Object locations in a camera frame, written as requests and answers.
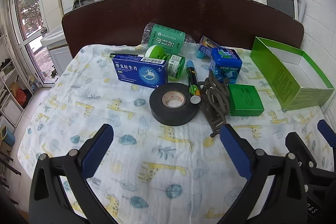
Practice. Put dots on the black tape roll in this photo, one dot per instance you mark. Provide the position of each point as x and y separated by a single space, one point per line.
157 108

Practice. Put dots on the giraffe printed blanket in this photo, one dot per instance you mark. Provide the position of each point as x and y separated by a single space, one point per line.
131 148

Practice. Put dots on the colourful blue packet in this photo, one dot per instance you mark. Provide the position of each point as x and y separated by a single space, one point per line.
206 45

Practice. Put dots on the black green marker pen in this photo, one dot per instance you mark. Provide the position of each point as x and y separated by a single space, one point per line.
118 55

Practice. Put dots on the blue medicine box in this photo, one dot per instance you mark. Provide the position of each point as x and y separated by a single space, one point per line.
136 69

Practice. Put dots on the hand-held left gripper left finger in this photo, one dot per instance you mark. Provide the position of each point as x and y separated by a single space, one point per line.
97 153

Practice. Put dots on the blue bin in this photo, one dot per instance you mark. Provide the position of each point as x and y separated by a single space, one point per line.
7 137

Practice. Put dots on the glass door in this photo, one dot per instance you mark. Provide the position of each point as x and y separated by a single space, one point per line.
29 16

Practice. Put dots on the red bag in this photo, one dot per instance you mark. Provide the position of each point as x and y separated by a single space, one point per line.
21 97

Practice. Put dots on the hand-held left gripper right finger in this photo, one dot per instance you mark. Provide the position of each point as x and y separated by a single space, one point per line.
235 153

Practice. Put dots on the white sink cabinet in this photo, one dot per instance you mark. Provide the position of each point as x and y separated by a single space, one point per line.
59 56

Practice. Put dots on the brown wooden headboard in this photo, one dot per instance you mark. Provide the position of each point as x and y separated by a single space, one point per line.
131 16

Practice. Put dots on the small green jar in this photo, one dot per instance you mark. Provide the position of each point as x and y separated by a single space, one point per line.
176 66

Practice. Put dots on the white storage shelf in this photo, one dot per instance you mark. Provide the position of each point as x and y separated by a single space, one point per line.
10 98

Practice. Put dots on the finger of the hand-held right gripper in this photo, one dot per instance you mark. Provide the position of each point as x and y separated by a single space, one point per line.
328 134
299 150

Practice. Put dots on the green label plastic bottle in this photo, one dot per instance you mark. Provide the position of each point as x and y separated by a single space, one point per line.
162 36

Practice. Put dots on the blue mint container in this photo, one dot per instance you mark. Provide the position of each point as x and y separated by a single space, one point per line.
225 64

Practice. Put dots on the green black battery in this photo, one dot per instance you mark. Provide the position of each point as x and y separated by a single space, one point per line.
193 82

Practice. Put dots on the small green box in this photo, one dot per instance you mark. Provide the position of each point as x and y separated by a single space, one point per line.
244 100

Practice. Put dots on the green cardboard box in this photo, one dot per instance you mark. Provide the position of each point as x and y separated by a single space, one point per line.
288 79

